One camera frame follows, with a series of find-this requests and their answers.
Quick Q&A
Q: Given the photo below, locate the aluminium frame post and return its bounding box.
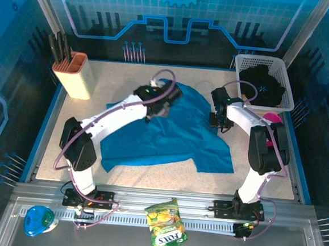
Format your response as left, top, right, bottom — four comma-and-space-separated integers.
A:
281, 0, 329, 70
20, 0, 68, 36

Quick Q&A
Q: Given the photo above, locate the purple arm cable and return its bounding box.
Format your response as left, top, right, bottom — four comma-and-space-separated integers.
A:
48, 61, 177, 237
211, 78, 296, 244

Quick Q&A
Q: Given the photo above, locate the blue t-shirt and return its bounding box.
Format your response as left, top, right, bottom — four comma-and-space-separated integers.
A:
97, 73, 241, 183

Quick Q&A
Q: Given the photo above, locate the blue plastic tape dispenser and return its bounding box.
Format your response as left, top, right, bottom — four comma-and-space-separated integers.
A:
23, 204, 60, 239

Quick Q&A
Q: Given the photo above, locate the small black controller board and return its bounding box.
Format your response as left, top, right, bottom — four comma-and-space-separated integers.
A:
73, 203, 96, 221
232, 222, 253, 240

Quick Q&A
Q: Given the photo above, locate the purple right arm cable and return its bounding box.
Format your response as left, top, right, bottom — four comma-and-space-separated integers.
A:
211, 78, 296, 244

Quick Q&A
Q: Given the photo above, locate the black t-shirt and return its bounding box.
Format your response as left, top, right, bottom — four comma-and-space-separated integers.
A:
236, 63, 289, 109

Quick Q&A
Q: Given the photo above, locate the grey slotted cable duct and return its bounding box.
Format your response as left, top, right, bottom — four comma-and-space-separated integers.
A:
20, 205, 239, 235

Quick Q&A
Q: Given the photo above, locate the beige knife block orange rim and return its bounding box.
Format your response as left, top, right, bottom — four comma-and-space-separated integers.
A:
49, 50, 98, 101

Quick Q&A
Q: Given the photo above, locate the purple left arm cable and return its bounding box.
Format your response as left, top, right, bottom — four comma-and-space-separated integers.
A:
48, 61, 177, 237

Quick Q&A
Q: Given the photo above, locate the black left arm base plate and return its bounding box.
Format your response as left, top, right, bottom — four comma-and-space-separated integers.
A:
62, 187, 116, 211

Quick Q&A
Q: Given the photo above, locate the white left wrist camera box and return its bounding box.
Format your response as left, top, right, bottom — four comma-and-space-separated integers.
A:
150, 77, 167, 88

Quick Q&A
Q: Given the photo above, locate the green yellow snack bag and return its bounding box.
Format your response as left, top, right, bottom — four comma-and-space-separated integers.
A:
141, 195, 191, 246

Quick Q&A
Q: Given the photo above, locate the white perforated plastic basket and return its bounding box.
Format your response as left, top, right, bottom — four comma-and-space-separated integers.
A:
230, 53, 298, 113

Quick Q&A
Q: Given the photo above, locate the aluminium frame rail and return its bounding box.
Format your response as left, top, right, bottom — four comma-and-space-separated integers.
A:
0, 176, 329, 246

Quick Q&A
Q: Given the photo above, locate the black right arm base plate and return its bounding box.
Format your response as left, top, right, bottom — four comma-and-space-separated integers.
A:
213, 199, 266, 223

